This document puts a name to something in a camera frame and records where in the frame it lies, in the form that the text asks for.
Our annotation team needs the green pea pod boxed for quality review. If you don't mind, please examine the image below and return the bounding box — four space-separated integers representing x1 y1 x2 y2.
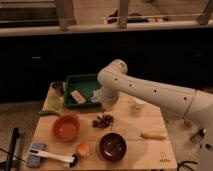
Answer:
38 110 60 116

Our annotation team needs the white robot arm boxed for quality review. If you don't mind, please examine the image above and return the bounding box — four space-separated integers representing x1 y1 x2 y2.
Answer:
97 59 213 171

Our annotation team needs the white small cup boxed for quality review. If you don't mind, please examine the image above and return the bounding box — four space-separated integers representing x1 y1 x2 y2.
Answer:
130 98 146 112

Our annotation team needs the orange peach fruit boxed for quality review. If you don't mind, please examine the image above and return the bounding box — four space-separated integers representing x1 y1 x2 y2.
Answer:
76 143 90 157

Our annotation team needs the white handled black brush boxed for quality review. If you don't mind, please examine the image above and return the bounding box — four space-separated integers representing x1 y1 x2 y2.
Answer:
29 149 78 167

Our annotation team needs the black stand left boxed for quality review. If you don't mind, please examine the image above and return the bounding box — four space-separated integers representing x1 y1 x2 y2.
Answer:
4 127 20 171

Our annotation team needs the red bowl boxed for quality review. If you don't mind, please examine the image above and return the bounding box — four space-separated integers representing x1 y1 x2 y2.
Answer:
52 115 80 142

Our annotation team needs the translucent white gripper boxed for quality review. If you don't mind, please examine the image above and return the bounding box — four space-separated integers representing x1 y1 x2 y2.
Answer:
91 87 119 111

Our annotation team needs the yellow banana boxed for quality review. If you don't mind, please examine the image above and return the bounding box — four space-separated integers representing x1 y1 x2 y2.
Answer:
141 132 166 140

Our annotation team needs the blue grey sponge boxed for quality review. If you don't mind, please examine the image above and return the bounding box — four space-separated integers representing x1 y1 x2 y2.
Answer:
26 143 46 168

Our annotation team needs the wooden railing shelf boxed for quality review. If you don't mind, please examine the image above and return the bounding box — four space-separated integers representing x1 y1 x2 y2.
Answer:
0 0 213 37

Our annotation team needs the bunch of dark grapes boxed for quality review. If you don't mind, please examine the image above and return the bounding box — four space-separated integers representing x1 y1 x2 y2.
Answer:
92 115 114 129

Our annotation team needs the dark brown bowl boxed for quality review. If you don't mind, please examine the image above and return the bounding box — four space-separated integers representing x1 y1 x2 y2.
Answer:
99 133 127 162

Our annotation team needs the green plastic tray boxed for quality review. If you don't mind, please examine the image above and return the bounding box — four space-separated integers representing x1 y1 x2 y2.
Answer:
64 74 101 109

